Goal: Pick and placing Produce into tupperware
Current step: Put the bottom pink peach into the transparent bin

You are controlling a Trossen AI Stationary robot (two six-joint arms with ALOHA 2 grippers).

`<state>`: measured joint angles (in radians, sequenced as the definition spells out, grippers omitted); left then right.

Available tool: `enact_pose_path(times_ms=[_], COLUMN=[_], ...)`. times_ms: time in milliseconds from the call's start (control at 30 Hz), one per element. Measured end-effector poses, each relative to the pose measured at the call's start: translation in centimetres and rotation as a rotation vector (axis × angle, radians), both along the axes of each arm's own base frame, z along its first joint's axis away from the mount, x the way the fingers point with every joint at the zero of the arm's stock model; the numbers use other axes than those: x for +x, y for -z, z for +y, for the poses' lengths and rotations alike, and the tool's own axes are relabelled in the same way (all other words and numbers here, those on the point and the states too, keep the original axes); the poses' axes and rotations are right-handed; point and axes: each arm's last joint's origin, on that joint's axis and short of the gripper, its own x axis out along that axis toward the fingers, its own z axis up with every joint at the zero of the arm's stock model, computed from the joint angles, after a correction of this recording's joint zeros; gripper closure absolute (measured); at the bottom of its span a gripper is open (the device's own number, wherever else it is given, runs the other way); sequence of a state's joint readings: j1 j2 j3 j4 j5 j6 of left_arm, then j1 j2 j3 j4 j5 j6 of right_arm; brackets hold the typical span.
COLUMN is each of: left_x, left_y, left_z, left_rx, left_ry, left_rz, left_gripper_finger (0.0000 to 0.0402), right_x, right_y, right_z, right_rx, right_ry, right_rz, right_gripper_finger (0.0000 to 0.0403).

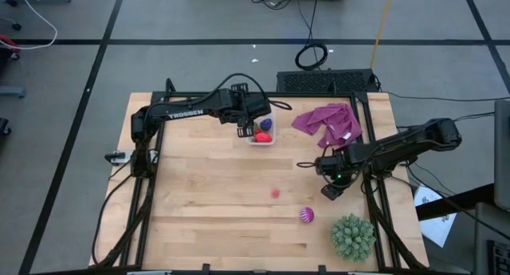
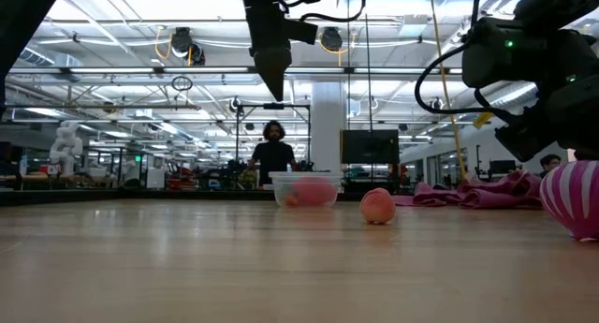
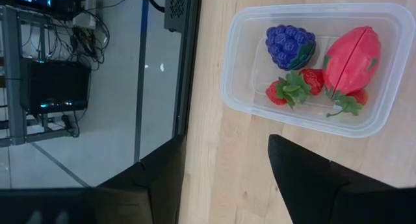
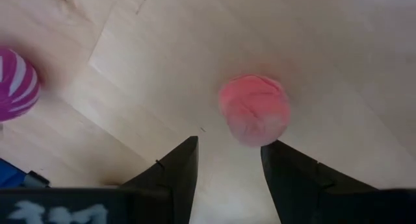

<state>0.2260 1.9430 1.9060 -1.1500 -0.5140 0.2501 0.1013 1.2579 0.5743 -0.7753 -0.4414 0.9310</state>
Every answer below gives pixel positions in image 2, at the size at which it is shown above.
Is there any small black monitor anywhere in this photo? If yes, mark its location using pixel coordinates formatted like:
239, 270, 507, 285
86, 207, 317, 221
488, 159, 519, 177

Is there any magenta cloth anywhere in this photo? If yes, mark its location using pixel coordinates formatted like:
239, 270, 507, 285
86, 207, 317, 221
391, 169, 545, 211

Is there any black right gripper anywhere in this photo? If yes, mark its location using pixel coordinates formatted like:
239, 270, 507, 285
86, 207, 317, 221
537, 30, 599, 162

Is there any red tomato toy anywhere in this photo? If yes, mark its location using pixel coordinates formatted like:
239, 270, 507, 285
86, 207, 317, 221
292, 176, 337, 208

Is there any yellow cable tag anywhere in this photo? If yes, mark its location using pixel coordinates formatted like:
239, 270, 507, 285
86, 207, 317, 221
471, 110, 495, 130

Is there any black metal gantry frame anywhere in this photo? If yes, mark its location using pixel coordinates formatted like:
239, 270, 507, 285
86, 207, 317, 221
235, 102, 313, 173

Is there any silver ventilation duct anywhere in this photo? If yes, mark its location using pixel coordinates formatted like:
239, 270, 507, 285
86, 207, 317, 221
486, 79, 542, 111

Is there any person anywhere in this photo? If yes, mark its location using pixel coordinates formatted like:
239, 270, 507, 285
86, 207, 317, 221
246, 120, 301, 188
537, 153, 563, 179

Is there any yellow cable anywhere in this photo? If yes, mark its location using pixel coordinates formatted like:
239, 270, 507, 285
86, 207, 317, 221
428, 0, 468, 182

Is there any black hanging cable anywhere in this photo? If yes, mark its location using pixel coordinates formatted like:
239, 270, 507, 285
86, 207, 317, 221
362, 13, 375, 184

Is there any long ceiling light rail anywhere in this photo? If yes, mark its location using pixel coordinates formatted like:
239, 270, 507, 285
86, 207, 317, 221
7, 65, 464, 79

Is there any purple white striped onion toy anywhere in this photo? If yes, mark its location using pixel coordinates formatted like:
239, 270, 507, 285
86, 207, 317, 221
539, 159, 599, 242

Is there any black coiled cable ring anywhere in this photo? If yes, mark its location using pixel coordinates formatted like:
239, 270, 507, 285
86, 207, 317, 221
170, 75, 195, 93

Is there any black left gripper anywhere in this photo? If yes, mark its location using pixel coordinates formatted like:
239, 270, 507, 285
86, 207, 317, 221
240, 0, 294, 103

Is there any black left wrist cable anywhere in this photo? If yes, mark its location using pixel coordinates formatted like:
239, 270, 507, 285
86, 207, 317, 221
279, 0, 367, 24

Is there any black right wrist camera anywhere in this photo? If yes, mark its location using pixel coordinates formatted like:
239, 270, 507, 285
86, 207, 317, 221
493, 120, 559, 164

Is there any clear plastic tupperware container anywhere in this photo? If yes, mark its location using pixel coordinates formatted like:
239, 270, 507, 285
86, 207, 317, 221
268, 170, 345, 211

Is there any pink peach toy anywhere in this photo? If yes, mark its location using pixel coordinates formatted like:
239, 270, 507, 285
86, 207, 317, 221
358, 187, 397, 226

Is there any white structural column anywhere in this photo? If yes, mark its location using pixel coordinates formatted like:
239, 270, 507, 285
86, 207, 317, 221
310, 81, 346, 174

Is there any large black monitor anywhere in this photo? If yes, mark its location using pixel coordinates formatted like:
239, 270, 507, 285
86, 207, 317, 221
340, 128, 401, 166

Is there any small green potted plant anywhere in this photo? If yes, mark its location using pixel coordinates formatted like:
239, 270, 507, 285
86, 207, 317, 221
236, 168, 260, 192

